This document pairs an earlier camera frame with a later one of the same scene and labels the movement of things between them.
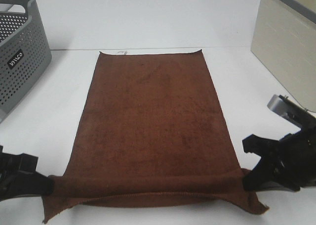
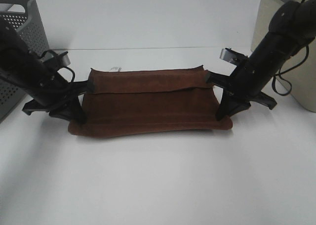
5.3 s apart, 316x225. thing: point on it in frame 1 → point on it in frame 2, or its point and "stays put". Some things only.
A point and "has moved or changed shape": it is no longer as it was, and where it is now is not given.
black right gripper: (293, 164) → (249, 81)
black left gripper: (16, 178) → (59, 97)
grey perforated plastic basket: (24, 49) stays put
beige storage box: (284, 39) stays put
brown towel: (150, 131) has moved or changed shape
